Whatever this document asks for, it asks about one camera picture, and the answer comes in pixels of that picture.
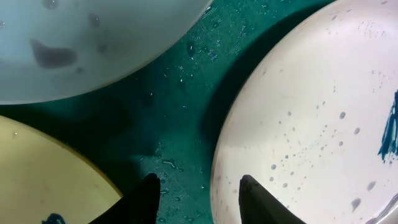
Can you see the light blue plate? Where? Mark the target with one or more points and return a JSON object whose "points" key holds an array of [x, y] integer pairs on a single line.
{"points": [[62, 48]]}

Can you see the yellow plate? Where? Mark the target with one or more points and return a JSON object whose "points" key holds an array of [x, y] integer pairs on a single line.
{"points": [[45, 181]]}

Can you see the teal plastic tray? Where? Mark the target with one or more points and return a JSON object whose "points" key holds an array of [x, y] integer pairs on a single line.
{"points": [[166, 117]]}

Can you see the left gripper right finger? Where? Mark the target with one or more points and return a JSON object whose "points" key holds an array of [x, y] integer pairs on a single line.
{"points": [[258, 206]]}

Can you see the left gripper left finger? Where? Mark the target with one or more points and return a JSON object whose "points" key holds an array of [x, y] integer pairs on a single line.
{"points": [[138, 207]]}

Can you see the white plate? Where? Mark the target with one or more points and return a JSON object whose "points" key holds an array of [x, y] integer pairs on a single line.
{"points": [[316, 122]]}

